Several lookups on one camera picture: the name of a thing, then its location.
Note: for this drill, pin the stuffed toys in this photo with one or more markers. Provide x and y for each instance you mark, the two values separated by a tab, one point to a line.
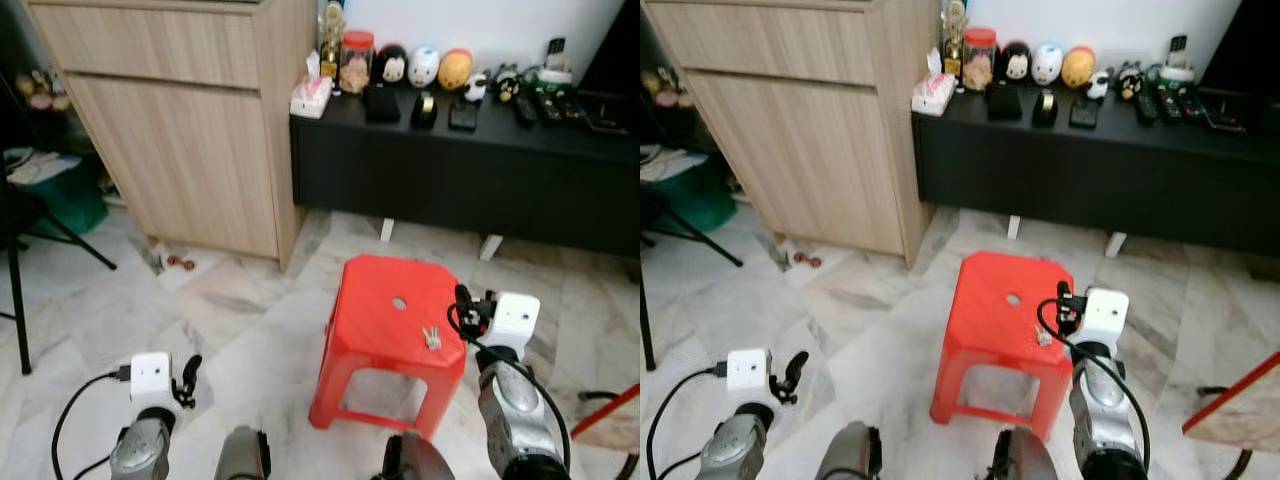
667	87
42	90

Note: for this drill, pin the white papers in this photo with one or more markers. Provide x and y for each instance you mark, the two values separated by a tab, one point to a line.
668	163
35	165

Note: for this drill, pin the small brown floor item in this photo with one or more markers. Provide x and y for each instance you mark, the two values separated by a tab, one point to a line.
180	262
806	260

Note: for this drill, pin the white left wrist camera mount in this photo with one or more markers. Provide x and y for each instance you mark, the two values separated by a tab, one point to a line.
747	370
150	375

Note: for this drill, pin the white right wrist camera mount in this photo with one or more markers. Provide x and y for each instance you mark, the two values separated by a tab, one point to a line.
514	320
1104	315

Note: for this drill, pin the pink tissue box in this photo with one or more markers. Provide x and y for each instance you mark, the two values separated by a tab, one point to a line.
934	92
311	95

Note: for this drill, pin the green bag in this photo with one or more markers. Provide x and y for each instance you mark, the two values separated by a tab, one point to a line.
75	205
700	200

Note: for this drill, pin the small cow figurine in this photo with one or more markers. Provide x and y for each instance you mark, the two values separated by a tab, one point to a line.
1098	85
476	88

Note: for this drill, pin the small black case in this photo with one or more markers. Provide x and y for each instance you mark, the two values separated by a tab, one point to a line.
1084	112
463	115

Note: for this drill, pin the black wallet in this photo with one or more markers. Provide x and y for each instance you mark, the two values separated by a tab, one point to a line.
381	104
1004	102

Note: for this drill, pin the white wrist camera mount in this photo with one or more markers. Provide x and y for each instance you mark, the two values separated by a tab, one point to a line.
150	375
1104	315
747	370
514	320

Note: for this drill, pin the marble table with red edge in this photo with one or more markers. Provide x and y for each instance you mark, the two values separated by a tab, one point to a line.
612	425
1240	410

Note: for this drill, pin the black low console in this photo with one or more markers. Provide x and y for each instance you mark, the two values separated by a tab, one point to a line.
450	175
1080	175

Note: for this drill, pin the grey right robot leg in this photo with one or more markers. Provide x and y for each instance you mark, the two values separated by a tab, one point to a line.
418	460
1025	458

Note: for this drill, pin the black round figurine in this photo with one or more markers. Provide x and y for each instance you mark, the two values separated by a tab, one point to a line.
1015	62
390	65

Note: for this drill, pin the black television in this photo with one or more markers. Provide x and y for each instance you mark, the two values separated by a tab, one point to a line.
1245	45
615	45

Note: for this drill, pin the orange round figurine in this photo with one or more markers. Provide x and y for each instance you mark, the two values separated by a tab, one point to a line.
455	69
1078	67

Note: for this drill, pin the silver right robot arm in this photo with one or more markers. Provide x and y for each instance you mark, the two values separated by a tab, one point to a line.
515	410
1105	410

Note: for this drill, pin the red lidded snack jar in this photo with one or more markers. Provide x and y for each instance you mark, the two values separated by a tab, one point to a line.
980	62
356	65

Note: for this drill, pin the black tripod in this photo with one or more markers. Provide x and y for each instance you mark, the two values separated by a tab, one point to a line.
700	240
15	290

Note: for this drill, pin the grey left robot leg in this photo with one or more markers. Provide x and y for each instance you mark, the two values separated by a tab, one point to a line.
848	455
243	458

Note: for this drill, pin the grey robot leg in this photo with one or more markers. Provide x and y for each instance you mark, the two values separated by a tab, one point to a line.
243	458
418	460
1025	458
848	455

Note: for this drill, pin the red plastic stool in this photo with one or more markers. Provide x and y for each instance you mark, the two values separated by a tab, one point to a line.
385	305
1000	310

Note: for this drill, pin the white round figurine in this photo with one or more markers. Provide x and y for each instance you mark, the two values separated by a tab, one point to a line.
1047	64
424	67

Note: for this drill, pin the black remote control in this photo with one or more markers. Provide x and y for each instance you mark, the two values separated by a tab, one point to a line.
1192	102
525	108
1170	104
570	103
550	105
1146	106

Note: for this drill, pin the silver key bunch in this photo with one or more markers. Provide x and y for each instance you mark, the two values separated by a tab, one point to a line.
1043	337
432	338

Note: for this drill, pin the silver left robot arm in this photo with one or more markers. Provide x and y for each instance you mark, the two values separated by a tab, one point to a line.
732	445
142	445

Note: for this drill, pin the flat black device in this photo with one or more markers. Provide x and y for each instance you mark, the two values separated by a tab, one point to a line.
1226	117
607	115

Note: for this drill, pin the black rounded gadget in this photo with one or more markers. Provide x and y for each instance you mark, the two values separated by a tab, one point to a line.
424	110
1045	107

